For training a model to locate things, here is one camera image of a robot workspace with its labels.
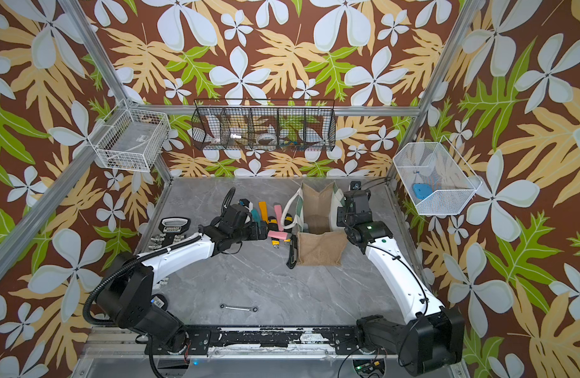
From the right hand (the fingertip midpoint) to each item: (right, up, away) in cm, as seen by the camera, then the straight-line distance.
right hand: (348, 208), depth 82 cm
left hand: (-31, -7, +7) cm, 33 cm away
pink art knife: (-24, -12, +15) cm, 30 cm away
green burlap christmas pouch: (-10, -2, +12) cm, 16 cm away
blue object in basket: (+25, +6, -2) cm, 26 cm away
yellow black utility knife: (-28, -8, +20) cm, 35 cm away
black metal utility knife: (-19, -20, +9) cm, 29 cm away
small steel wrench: (-33, -35, -1) cm, 48 cm away
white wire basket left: (-78, +25, +3) cm, 82 cm away
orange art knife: (-32, -2, +25) cm, 41 cm away
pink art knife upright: (-25, -4, +24) cm, 35 cm away
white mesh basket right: (+33, +10, +2) cm, 34 cm away
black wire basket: (-31, +34, +15) cm, 49 cm away
